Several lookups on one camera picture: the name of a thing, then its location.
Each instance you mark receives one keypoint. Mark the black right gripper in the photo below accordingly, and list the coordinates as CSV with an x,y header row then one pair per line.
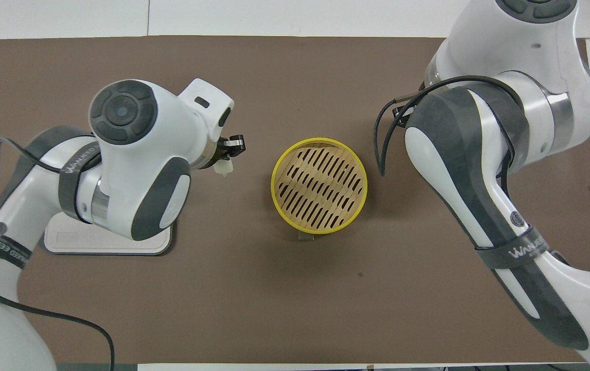
x,y
402,113

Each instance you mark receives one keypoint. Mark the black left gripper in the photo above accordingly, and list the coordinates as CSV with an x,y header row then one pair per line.
x,y
221,148

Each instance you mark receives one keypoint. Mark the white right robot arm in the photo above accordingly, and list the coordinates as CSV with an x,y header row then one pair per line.
x,y
480,180

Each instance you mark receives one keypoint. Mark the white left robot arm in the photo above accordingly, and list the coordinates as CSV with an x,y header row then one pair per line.
x,y
119,154

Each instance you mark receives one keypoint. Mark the yellow steamer tier bare slats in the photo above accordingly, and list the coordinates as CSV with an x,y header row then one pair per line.
x,y
320,180

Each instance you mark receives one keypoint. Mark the clear tape piece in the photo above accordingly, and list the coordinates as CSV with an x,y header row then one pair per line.
x,y
306,237

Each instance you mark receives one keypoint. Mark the white cutting board grey rim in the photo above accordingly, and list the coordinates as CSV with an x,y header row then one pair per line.
x,y
119,246

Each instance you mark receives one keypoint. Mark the brown table mat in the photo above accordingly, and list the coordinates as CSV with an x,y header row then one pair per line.
x,y
274,299

